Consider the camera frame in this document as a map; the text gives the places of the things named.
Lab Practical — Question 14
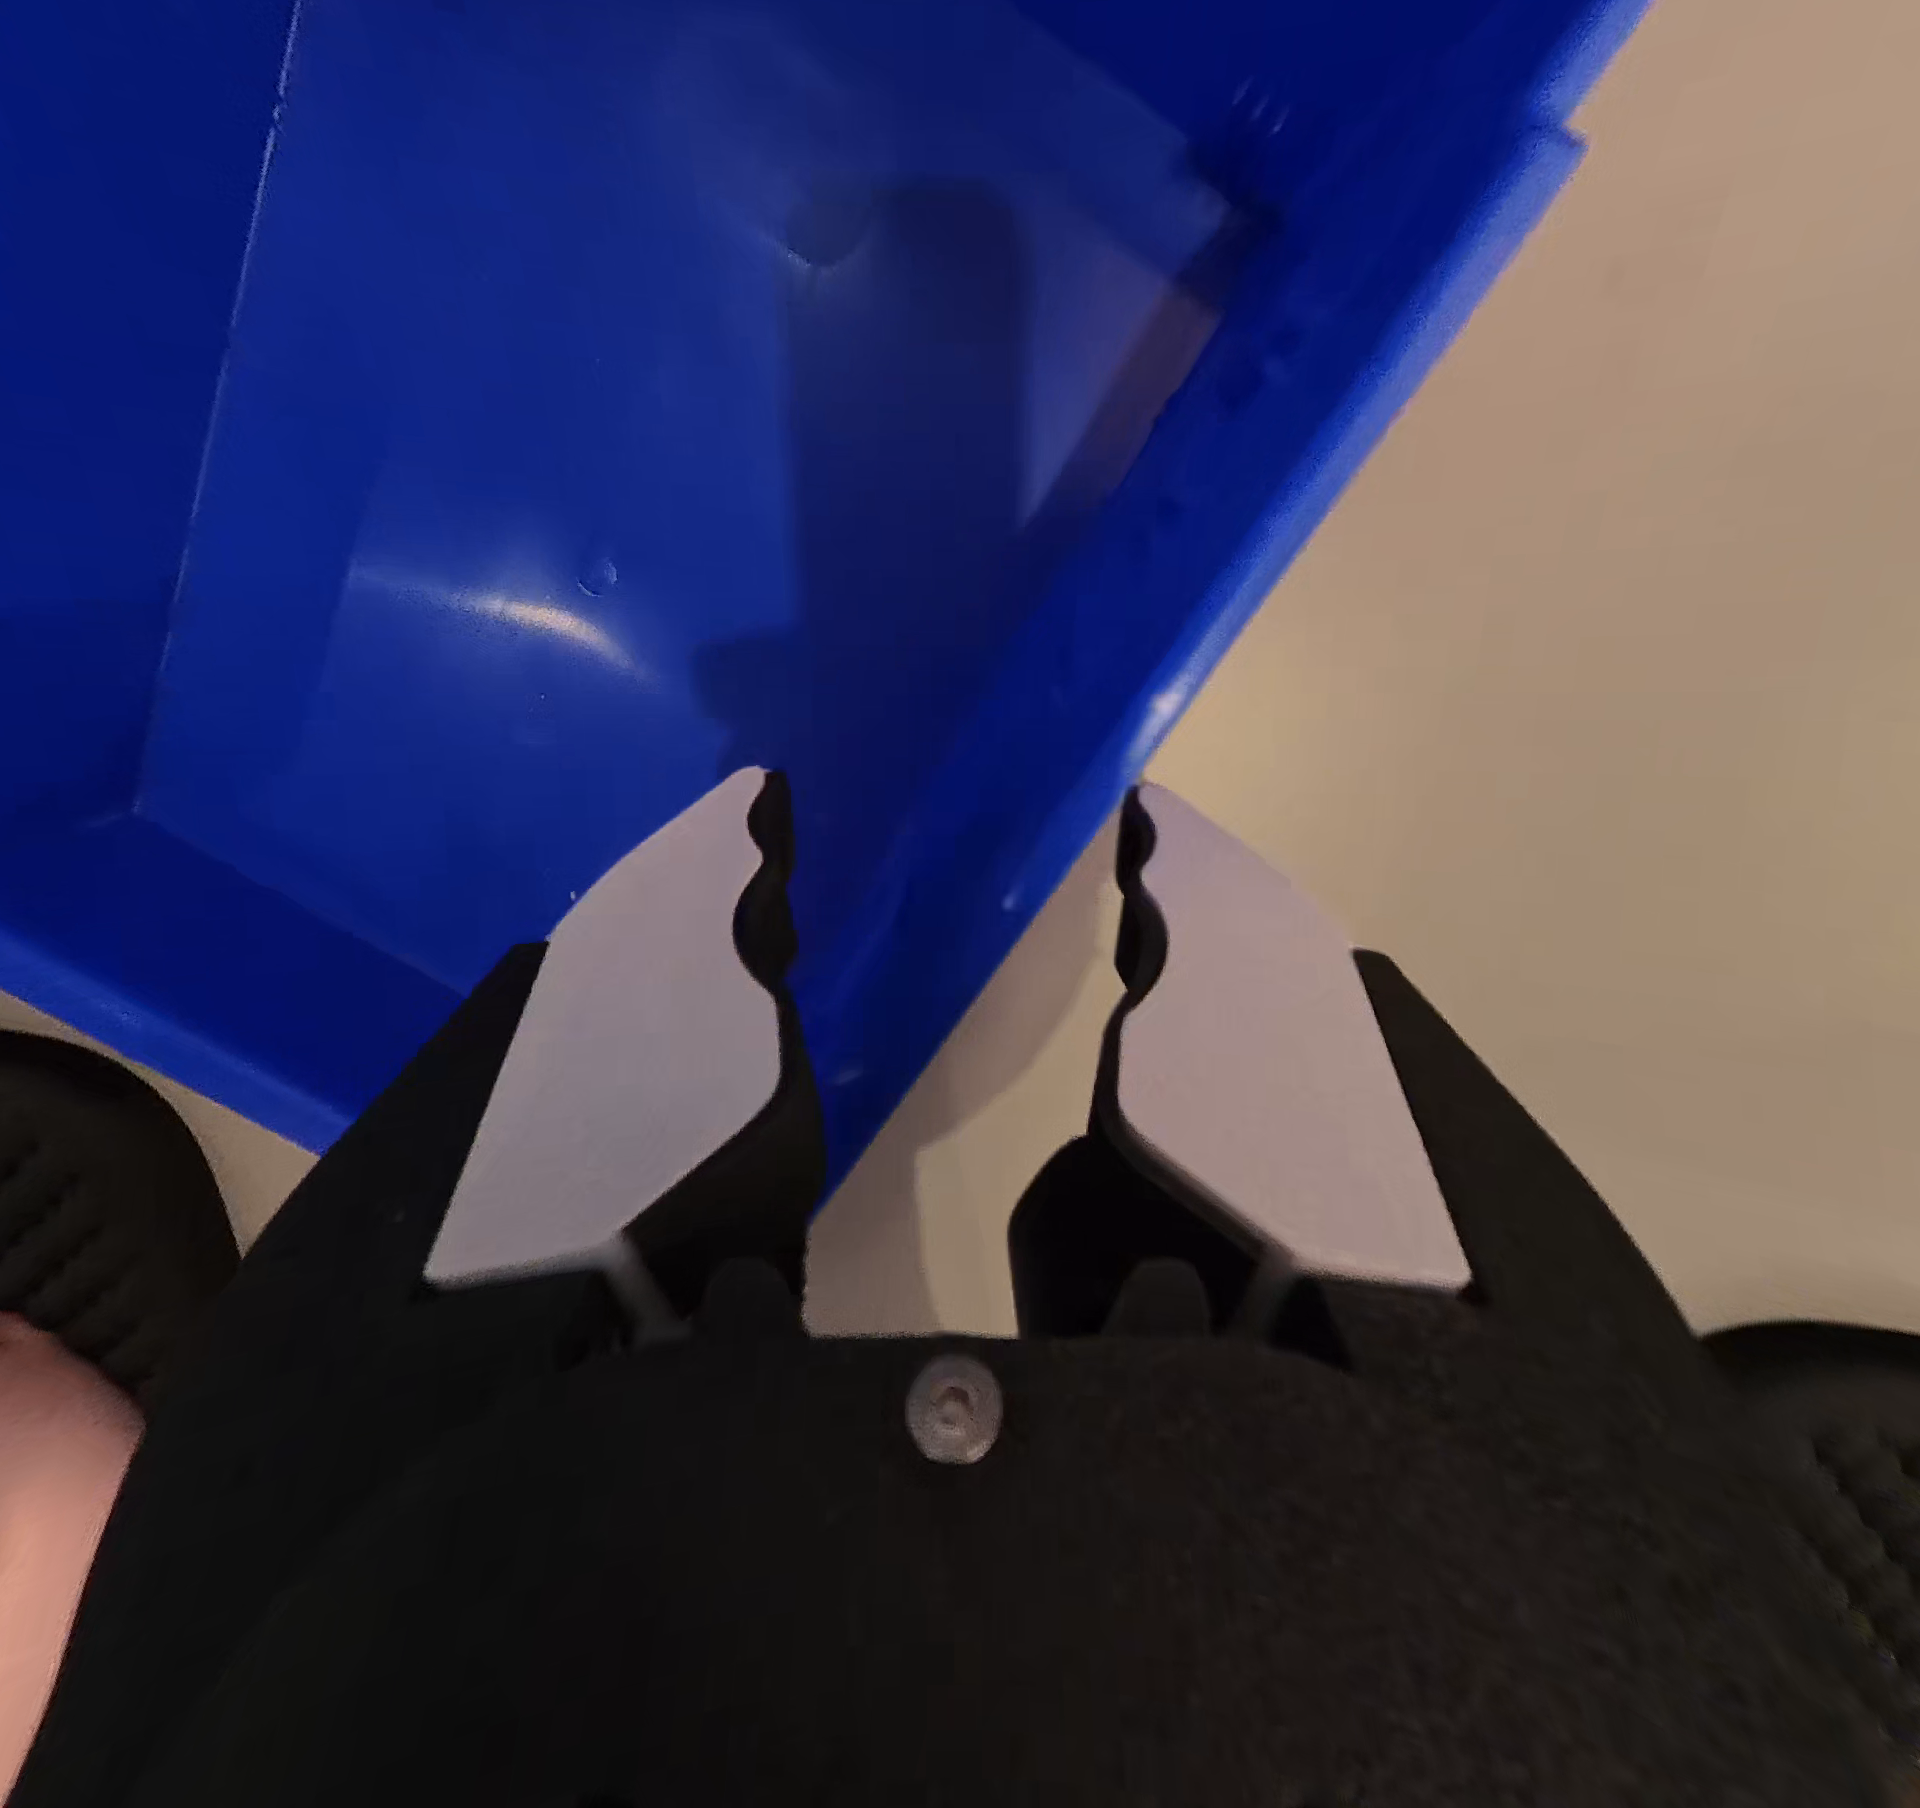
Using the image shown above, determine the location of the blue plastic bin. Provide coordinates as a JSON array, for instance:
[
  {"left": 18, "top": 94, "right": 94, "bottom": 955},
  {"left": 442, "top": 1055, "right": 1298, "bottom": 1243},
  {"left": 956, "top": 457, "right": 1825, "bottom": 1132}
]
[{"left": 0, "top": 0, "right": 1741, "bottom": 1216}]

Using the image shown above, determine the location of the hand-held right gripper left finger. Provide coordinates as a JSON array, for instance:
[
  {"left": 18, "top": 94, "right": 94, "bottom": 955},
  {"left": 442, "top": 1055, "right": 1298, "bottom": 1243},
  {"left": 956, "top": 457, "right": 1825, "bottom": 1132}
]
[{"left": 426, "top": 763, "right": 828, "bottom": 1342}]

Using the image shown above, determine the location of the person's right hand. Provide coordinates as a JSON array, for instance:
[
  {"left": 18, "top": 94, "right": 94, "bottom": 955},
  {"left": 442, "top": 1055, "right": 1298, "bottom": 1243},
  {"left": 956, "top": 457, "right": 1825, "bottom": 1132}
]
[{"left": 0, "top": 1307, "right": 149, "bottom": 1714}]

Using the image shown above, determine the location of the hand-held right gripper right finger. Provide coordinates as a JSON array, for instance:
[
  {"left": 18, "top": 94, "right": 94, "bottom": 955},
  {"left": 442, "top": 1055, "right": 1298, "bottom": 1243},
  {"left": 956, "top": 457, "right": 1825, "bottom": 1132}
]
[{"left": 1007, "top": 781, "right": 1478, "bottom": 1342}]

